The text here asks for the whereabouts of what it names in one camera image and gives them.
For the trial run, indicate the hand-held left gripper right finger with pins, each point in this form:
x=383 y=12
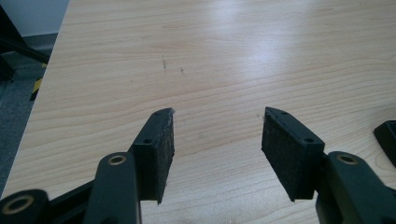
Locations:
x=289 y=155

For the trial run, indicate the black frame stand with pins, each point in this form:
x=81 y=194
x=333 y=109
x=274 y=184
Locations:
x=12 y=43

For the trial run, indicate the yellow black tape strip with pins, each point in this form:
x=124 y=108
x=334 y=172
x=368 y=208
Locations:
x=37 y=85

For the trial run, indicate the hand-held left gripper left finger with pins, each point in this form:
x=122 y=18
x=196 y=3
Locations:
x=154 y=155

